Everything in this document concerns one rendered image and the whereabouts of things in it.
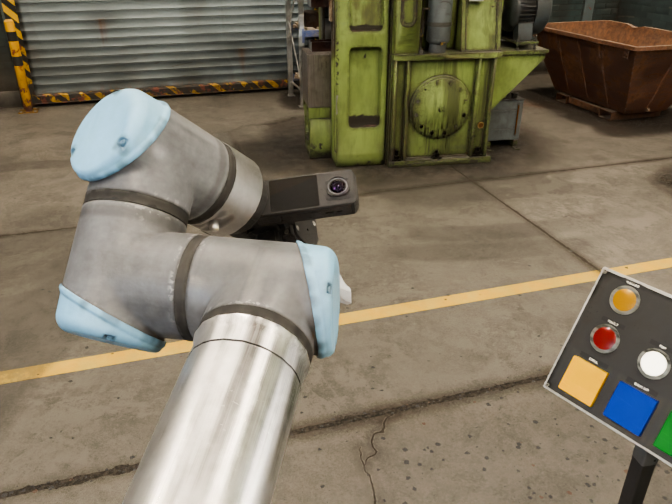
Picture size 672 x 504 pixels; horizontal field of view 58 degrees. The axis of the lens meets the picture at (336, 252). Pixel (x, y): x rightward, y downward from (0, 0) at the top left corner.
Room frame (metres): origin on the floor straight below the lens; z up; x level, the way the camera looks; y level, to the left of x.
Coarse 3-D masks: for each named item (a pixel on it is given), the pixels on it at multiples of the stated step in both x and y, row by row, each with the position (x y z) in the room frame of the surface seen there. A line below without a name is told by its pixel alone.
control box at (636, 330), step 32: (608, 288) 1.05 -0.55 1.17; (640, 288) 1.01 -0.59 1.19; (576, 320) 1.05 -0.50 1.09; (608, 320) 1.01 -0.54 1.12; (640, 320) 0.98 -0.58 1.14; (576, 352) 1.01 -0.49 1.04; (608, 352) 0.97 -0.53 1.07; (640, 352) 0.94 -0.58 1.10; (544, 384) 1.00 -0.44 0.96; (608, 384) 0.93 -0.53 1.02; (640, 384) 0.90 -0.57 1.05
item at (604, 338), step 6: (600, 330) 1.00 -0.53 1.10; (606, 330) 1.00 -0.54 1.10; (612, 330) 0.99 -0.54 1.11; (594, 336) 1.00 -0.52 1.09; (600, 336) 1.00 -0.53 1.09; (606, 336) 0.99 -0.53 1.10; (612, 336) 0.98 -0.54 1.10; (594, 342) 1.00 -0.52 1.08; (600, 342) 0.99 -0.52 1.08; (606, 342) 0.98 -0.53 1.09; (612, 342) 0.98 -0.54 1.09; (600, 348) 0.98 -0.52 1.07; (606, 348) 0.98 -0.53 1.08
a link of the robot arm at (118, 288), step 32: (96, 192) 0.47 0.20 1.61; (128, 192) 0.47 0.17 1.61; (96, 224) 0.45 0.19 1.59; (128, 224) 0.45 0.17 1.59; (160, 224) 0.46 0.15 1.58; (96, 256) 0.43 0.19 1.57; (128, 256) 0.43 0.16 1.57; (160, 256) 0.43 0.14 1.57; (64, 288) 0.42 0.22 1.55; (96, 288) 0.41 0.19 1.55; (128, 288) 0.41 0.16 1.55; (160, 288) 0.41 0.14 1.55; (64, 320) 0.40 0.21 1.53; (96, 320) 0.39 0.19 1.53; (128, 320) 0.40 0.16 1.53; (160, 320) 0.40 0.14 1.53
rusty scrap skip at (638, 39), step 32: (544, 32) 7.59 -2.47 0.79; (576, 32) 8.02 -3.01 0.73; (608, 32) 8.09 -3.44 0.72; (640, 32) 7.61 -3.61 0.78; (576, 64) 7.13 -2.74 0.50; (608, 64) 6.58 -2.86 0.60; (640, 64) 6.23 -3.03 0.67; (576, 96) 7.27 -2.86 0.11; (608, 96) 6.69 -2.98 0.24; (640, 96) 6.44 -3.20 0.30
